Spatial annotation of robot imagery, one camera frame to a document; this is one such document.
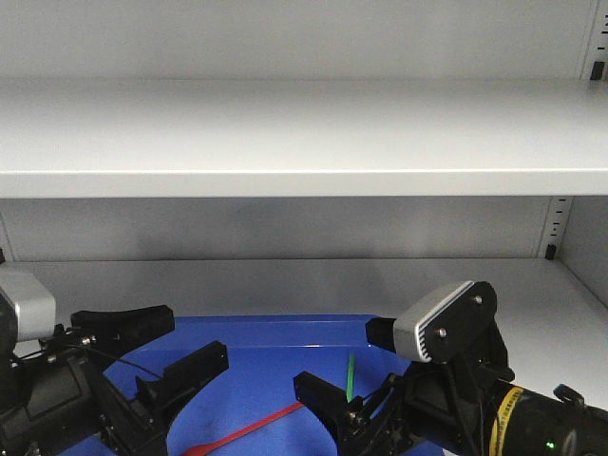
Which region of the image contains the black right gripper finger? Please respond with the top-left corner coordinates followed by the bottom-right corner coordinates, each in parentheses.
top-left (365, 317), bottom-right (396, 353)
top-left (294, 371), bottom-right (366, 442)

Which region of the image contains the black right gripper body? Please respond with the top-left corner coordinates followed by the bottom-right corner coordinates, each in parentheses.
top-left (332, 320), bottom-right (515, 455)

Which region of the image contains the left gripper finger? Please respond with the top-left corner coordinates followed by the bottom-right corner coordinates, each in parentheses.
top-left (135, 341), bottom-right (229, 428)
top-left (70, 305), bottom-right (175, 356)

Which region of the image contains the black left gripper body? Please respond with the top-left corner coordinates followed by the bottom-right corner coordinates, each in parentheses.
top-left (1, 329), bottom-right (168, 455)

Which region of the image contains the green plastic spoon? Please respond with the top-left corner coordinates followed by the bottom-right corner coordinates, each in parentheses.
top-left (346, 352), bottom-right (356, 402)

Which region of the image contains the red plastic spoon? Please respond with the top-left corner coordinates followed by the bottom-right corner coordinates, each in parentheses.
top-left (183, 403), bottom-right (304, 456)

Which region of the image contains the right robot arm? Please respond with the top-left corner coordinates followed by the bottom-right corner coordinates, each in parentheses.
top-left (331, 320), bottom-right (607, 455)

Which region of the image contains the grey storage cabinet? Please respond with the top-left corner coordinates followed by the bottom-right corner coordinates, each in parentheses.
top-left (1, 1), bottom-right (607, 406)

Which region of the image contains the cabinet upper shelf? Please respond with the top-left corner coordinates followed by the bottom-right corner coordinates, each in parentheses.
top-left (1, 79), bottom-right (607, 199)

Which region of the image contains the blue plastic tray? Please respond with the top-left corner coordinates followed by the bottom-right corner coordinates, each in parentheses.
top-left (56, 313), bottom-right (457, 456)

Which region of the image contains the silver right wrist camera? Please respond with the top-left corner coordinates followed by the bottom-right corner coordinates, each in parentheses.
top-left (392, 280), bottom-right (497, 363)

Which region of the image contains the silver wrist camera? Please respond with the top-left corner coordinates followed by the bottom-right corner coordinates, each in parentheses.
top-left (392, 280), bottom-right (497, 363)
top-left (1, 267), bottom-right (56, 342)

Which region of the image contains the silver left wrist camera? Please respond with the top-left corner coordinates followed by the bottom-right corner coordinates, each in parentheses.
top-left (1, 267), bottom-right (56, 342)

